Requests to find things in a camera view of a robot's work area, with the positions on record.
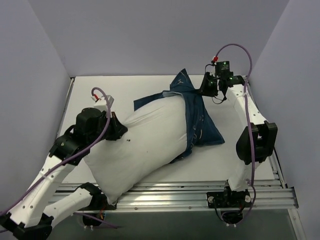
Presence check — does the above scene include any white pillow insert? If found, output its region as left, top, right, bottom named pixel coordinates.
left=84, top=95, right=187, bottom=204

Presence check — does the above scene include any blue fish-print pillowcase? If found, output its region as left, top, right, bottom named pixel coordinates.
left=133, top=69, right=225, bottom=163

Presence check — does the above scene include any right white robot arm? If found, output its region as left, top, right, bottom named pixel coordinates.
left=198, top=57, right=278, bottom=207

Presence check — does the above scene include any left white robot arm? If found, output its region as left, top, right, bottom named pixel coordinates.
left=0, top=107, right=128, bottom=240

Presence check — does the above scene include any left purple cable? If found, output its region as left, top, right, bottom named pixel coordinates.
left=0, top=87, right=118, bottom=230

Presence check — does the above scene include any purple cable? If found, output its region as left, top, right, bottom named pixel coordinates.
left=0, top=87, right=118, bottom=230
left=212, top=43, right=257, bottom=221

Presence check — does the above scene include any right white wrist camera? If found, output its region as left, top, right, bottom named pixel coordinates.
left=211, top=56, right=219, bottom=66

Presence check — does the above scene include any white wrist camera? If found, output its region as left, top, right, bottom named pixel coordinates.
left=91, top=94, right=114, bottom=115
left=211, top=56, right=219, bottom=66

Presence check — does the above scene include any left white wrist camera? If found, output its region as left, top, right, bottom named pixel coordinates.
left=91, top=94, right=114, bottom=115

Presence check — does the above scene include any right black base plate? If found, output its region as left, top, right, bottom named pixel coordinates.
left=206, top=191, right=252, bottom=210

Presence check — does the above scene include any aluminium mounting rail frame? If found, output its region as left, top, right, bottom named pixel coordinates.
left=24, top=74, right=300, bottom=240

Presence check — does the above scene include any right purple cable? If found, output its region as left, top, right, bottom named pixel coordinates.
left=212, top=43, right=257, bottom=221

